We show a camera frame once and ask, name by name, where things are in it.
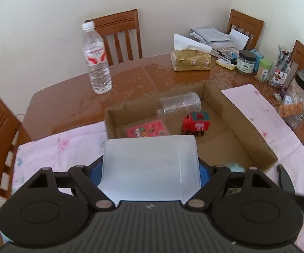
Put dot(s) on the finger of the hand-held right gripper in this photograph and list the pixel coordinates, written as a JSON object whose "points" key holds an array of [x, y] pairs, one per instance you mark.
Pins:
{"points": [[286, 181]]}

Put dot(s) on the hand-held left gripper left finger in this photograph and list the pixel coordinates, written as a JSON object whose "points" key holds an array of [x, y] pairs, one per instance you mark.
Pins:
{"points": [[98, 172]]}

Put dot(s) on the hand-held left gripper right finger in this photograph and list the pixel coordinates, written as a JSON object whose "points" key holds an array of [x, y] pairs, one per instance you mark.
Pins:
{"points": [[204, 172]]}

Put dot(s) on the light blue plastic object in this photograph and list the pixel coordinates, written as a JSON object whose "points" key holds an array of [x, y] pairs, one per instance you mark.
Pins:
{"points": [[234, 166]]}

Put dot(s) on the red toy fire truck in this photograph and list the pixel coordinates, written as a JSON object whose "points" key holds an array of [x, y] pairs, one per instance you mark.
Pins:
{"points": [[195, 125]]}

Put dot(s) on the white translucent plastic box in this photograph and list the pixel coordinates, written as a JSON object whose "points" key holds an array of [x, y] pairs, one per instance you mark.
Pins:
{"points": [[146, 168]]}

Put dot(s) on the cardboard box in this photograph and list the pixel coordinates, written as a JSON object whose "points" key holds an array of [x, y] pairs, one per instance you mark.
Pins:
{"points": [[246, 137]]}

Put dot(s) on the red card packet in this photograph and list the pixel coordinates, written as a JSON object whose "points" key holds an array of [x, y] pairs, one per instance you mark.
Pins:
{"points": [[146, 130]]}

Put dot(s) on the clear plastic bottle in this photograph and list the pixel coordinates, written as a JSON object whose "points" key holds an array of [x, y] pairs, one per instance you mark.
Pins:
{"points": [[179, 105]]}

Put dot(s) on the orange blister pack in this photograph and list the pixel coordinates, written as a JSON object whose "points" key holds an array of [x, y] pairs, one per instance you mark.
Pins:
{"points": [[291, 110]]}

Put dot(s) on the pink floral cloth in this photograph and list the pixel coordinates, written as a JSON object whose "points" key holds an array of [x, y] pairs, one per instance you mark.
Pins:
{"points": [[62, 147]]}

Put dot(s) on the large clear jar black lid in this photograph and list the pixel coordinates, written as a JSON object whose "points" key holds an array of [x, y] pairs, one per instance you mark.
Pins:
{"points": [[303, 89]]}

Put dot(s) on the clear pen holder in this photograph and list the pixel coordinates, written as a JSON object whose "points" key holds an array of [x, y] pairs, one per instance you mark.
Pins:
{"points": [[281, 71]]}

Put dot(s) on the small jar green lid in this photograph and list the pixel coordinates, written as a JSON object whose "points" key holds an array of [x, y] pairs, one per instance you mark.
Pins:
{"points": [[263, 71]]}

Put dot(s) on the glass jar dark lid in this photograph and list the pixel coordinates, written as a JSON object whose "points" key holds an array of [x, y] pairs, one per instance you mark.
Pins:
{"points": [[245, 62]]}

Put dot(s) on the clear water bottle red label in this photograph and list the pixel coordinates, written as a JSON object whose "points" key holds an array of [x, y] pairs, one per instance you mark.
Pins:
{"points": [[98, 63]]}

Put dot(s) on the yellow sticky note pad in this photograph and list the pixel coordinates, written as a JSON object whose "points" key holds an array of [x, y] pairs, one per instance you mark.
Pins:
{"points": [[225, 64]]}

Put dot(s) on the gold tissue pack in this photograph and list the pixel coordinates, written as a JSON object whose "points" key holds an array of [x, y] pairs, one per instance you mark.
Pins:
{"points": [[191, 60]]}

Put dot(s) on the stack of papers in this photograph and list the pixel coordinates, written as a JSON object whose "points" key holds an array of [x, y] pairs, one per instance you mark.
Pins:
{"points": [[212, 35]]}

